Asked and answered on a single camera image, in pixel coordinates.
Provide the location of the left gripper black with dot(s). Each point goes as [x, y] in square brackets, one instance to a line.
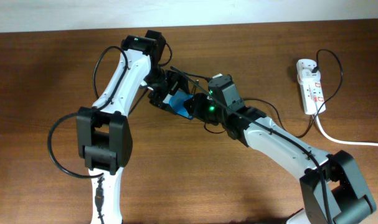
[157, 99]

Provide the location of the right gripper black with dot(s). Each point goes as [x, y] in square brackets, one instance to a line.
[192, 106]

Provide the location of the blue-screen Galaxy smartphone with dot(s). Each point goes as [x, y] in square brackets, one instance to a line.
[176, 102]

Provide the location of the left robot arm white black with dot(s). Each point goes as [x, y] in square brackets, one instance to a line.
[104, 137]

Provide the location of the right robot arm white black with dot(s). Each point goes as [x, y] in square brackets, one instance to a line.
[332, 185]

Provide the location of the white USB charger adapter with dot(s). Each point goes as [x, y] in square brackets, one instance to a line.
[305, 72]

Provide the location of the white power strip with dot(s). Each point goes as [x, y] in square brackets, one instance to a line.
[312, 95]

